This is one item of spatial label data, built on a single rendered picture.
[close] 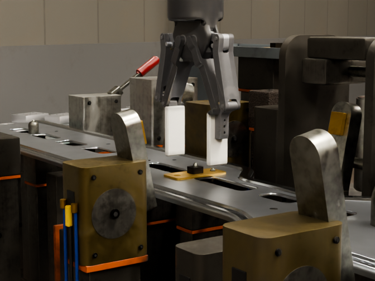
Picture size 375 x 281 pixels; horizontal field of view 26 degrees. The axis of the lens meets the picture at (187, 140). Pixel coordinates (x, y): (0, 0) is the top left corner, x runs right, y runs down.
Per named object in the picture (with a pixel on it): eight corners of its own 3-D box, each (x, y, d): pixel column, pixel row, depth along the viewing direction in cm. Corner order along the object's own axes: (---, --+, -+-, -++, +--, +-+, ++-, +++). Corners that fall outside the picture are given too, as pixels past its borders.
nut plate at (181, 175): (211, 169, 116) (211, 161, 115) (227, 174, 112) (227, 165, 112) (162, 176, 111) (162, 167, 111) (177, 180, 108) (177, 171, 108)
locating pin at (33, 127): (27, 141, 155) (26, 119, 155) (36, 140, 156) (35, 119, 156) (30, 142, 153) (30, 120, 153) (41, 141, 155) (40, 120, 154)
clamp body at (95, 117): (70, 264, 174) (67, 95, 168) (118, 255, 180) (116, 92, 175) (86, 272, 168) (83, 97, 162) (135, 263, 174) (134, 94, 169)
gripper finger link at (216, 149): (224, 111, 107) (227, 111, 107) (224, 163, 108) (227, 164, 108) (206, 112, 106) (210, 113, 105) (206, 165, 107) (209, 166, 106)
